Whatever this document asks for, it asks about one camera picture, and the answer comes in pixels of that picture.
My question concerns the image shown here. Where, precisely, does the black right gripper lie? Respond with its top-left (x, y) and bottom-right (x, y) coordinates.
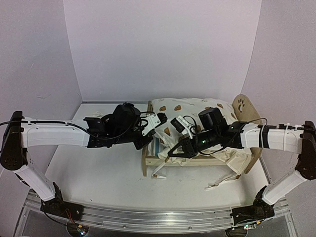
top-left (168, 128), bottom-right (220, 160)

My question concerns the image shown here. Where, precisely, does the bear print cushion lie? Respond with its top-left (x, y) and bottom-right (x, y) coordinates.
top-left (92, 97), bottom-right (252, 193)

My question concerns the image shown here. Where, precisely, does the wooden pet bed frame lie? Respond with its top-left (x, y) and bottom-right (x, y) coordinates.
top-left (142, 94), bottom-right (262, 177)

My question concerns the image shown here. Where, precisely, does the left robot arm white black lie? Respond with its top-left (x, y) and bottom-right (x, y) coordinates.
top-left (0, 103), bottom-right (165, 221)

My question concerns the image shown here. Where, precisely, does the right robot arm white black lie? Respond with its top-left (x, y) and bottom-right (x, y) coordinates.
top-left (168, 108), bottom-right (316, 227)

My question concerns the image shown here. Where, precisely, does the blue white striped mattress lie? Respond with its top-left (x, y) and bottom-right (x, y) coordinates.
top-left (147, 138), bottom-right (164, 157)

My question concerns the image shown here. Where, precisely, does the small circuit board with leds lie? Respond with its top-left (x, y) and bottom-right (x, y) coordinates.
top-left (66, 222), bottom-right (90, 237)

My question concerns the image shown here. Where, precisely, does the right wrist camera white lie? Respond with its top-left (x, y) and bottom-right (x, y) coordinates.
top-left (171, 116), bottom-right (197, 141)

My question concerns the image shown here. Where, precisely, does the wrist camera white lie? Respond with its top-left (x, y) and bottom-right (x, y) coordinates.
top-left (142, 113), bottom-right (167, 136)
top-left (171, 116), bottom-right (197, 141)

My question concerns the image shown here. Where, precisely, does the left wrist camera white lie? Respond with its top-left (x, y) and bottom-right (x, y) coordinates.
top-left (142, 113), bottom-right (167, 136)

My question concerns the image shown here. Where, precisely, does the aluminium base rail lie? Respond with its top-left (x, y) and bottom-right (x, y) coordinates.
top-left (26, 191), bottom-right (290, 234)

